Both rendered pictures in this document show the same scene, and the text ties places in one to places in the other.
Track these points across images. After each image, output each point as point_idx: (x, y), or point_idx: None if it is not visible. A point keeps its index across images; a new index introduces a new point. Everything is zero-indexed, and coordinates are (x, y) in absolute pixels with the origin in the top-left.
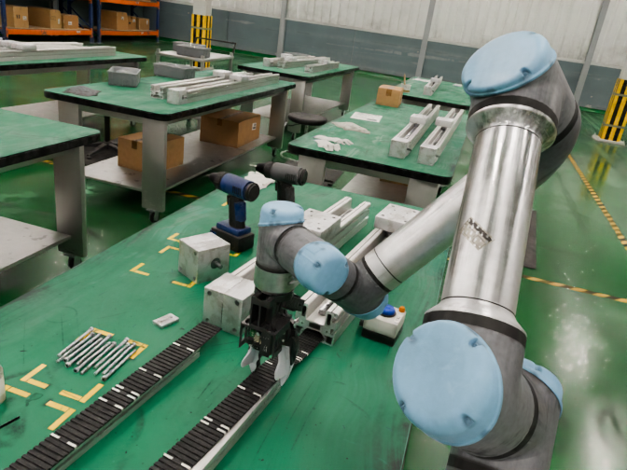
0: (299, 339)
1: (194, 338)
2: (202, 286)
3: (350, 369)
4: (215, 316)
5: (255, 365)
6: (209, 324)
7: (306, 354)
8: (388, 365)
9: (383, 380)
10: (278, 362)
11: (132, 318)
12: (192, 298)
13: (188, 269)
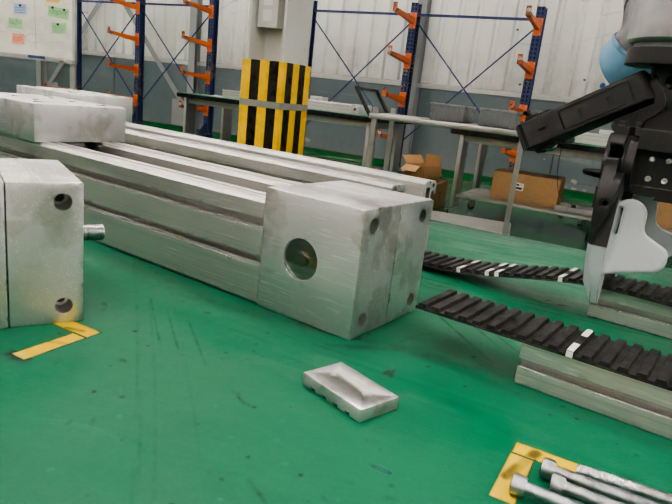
0: (426, 259)
1: (523, 324)
2: (107, 315)
3: (492, 255)
4: (380, 291)
5: (603, 276)
6: (435, 297)
7: (481, 262)
8: (465, 236)
9: (510, 246)
10: (656, 224)
11: (317, 470)
12: (188, 337)
13: (19, 290)
